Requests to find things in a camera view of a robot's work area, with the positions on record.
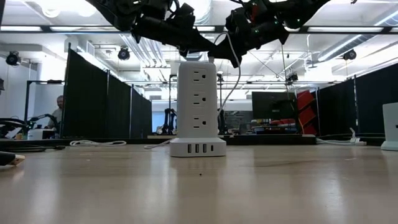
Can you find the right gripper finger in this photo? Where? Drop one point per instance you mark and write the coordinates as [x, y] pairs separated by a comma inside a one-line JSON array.
[[234, 53], [219, 53]]

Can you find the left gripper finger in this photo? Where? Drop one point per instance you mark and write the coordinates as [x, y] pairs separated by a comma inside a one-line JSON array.
[[186, 52], [203, 42]]

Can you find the white tower power strip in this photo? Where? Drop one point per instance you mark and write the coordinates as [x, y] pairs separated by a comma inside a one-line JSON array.
[[197, 124]]

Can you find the background black robot arm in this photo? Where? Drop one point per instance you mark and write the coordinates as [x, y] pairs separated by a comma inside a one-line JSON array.
[[43, 117], [169, 123], [223, 124]]

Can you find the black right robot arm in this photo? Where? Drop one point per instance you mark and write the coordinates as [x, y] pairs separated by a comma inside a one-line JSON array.
[[298, 12]]

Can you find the white ceiling pipes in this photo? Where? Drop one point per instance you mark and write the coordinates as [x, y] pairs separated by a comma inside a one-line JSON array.
[[140, 53]]

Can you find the black ceiling spotlight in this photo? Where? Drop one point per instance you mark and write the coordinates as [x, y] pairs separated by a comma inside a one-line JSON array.
[[292, 77], [123, 54], [349, 55], [13, 59]]

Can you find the black computer monitor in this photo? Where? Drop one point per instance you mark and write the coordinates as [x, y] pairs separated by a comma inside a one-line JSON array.
[[273, 105]]

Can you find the cluttered background desk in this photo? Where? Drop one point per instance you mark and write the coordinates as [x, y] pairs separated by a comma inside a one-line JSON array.
[[273, 127]]

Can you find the red storage bin shelf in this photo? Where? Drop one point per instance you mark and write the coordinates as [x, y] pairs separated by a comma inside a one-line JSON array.
[[306, 116]]

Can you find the person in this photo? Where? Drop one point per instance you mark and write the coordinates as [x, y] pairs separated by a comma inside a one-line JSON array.
[[57, 113]]

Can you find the pale green cube power strip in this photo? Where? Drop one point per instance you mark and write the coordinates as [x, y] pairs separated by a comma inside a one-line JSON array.
[[390, 124]]

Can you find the white box device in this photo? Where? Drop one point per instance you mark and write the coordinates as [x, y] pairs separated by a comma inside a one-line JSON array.
[[38, 134]]

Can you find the black flat object tan tip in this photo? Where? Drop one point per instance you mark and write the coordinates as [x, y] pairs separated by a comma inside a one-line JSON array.
[[6, 158]]

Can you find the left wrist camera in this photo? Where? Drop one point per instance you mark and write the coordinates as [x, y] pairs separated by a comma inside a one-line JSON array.
[[183, 15]]

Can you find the black rack frame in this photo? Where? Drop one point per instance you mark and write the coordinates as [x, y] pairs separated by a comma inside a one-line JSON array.
[[46, 82]]

